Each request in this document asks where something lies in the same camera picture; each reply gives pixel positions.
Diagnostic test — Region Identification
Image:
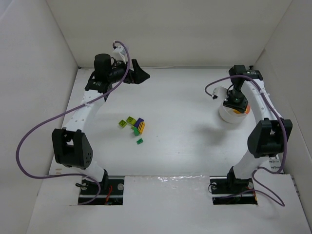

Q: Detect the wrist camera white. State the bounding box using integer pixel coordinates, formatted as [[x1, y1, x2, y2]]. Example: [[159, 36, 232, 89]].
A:
[[113, 45, 127, 63], [212, 86, 228, 99]]

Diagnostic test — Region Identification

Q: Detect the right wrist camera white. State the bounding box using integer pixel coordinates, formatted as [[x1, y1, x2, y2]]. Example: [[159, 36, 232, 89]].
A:
[[212, 86, 228, 99]]

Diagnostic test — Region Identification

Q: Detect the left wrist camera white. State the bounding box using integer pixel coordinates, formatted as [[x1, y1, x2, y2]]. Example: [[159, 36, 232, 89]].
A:
[[113, 45, 127, 63]]

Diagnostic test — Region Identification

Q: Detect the small dark green lego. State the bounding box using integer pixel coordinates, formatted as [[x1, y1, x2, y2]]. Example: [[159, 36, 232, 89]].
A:
[[136, 138, 143, 144]]

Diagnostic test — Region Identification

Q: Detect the lime green square lego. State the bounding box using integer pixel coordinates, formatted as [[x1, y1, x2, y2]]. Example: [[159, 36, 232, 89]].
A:
[[118, 120, 127, 128]]

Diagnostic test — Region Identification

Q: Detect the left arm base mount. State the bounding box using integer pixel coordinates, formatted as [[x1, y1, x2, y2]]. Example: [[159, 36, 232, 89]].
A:
[[75, 176, 125, 206]]

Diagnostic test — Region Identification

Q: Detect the dark green curved lego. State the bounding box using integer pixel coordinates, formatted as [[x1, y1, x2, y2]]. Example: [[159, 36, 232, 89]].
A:
[[133, 127, 140, 136]]

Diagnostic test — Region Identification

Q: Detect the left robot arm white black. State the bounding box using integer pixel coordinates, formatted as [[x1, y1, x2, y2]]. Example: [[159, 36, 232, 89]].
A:
[[52, 54, 150, 188]]

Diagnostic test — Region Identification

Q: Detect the yellow striped curved lego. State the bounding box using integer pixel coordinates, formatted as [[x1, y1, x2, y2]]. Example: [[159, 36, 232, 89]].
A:
[[138, 121, 145, 134]]

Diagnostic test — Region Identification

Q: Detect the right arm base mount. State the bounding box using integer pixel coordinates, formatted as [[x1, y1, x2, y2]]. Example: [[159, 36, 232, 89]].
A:
[[208, 176, 258, 205]]

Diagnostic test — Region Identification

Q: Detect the white round divided container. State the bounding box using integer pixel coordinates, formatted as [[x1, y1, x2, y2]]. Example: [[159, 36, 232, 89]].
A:
[[219, 103, 247, 124]]

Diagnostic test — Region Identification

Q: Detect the purple lego plate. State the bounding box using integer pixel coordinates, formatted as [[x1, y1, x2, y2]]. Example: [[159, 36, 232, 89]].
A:
[[134, 118, 144, 128]]

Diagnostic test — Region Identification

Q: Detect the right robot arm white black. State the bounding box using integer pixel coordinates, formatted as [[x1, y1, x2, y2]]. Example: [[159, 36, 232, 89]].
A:
[[223, 65, 293, 194]]

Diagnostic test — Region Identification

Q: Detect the lime green lego with swirl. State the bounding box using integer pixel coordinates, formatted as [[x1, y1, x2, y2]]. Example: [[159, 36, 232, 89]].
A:
[[126, 117, 137, 126]]

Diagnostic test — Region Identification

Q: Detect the orange round lego piece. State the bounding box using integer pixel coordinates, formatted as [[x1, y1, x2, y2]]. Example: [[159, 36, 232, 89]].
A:
[[245, 105, 251, 114]]

